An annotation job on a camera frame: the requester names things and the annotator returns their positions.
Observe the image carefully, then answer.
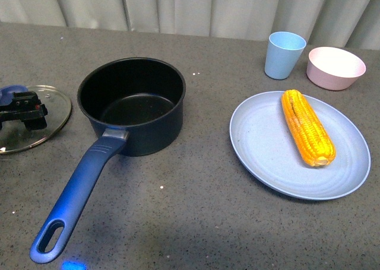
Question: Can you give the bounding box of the light blue cup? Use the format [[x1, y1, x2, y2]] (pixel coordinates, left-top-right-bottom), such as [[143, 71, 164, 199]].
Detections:
[[264, 31, 306, 80]]

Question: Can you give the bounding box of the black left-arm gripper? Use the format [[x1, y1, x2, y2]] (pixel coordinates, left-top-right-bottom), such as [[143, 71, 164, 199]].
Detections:
[[1, 91, 48, 131]]

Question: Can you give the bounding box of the glass lid with blue knob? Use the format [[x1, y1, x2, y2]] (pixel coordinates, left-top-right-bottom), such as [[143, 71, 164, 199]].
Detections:
[[1, 85, 72, 154]]

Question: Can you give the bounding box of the dark blue saucepan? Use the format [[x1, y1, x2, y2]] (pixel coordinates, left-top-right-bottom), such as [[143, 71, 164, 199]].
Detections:
[[30, 58, 186, 264]]

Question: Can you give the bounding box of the light blue plate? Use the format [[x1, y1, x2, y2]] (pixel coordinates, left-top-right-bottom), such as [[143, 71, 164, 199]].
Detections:
[[229, 91, 371, 201]]

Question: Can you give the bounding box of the white curtain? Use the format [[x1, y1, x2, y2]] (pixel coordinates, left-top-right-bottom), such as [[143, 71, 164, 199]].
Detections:
[[1, 0, 379, 50]]

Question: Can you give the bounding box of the yellow corn cob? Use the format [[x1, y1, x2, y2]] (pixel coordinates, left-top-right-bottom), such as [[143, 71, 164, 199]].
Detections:
[[281, 90, 336, 167]]

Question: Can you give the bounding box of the pink bowl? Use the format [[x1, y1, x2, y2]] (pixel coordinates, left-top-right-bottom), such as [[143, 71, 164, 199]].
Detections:
[[306, 47, 366, 91]]

